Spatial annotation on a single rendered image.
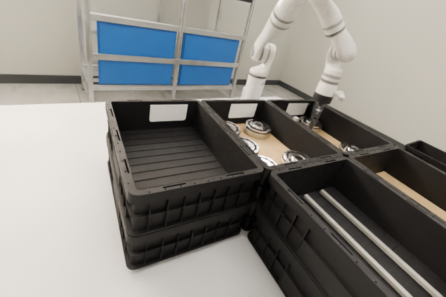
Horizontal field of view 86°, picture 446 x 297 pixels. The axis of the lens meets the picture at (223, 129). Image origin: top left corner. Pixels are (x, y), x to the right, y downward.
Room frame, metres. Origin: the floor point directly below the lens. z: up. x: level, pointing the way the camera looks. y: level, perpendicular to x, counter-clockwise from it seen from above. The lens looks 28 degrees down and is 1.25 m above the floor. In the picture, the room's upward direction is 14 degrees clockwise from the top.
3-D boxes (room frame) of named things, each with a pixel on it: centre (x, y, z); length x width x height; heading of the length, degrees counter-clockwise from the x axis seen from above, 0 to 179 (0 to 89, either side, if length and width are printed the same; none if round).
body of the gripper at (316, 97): (0.98, -0.37, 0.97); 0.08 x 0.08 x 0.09
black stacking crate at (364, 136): (0.88, -0.38, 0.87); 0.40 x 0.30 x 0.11; 35
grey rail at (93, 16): (2.57, 0.67, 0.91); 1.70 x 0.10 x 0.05; 129
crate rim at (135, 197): (0.54, 0.12, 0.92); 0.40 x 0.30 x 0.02; 35
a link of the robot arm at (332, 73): (0.99, -0.36, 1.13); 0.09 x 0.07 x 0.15; 15
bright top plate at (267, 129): (0.84, -0.13, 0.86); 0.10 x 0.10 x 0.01
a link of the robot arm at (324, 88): (0.97, -0.38, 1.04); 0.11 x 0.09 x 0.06; 74
